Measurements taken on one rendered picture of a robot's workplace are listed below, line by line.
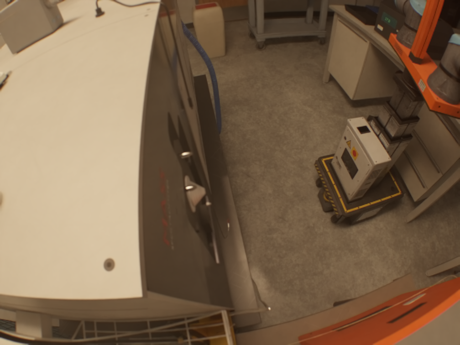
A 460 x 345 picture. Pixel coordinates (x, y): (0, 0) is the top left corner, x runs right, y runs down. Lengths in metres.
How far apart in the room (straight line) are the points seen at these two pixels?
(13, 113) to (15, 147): 0.09
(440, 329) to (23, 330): 0.79
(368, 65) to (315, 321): 1.90
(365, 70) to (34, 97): 2.15
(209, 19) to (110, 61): 2.66
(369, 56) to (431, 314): 1.90
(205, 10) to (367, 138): 2.24
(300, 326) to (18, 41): 1.14
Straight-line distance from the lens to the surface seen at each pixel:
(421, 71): 1.06
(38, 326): 0.51
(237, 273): 0.82
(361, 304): 0.93
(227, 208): 0.90
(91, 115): 0.22
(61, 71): 0.35
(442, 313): 0.58
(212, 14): 2.91
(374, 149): 1.25
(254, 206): 1.71
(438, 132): 1.64
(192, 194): 0.39
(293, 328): 0.86
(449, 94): 0.95
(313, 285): 1.61
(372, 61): 2.18
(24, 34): 0.67
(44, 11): 0.62
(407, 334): 0.52
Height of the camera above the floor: 1.55
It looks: 57 degrees down
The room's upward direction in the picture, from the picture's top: 9 degrees counter-clockwise
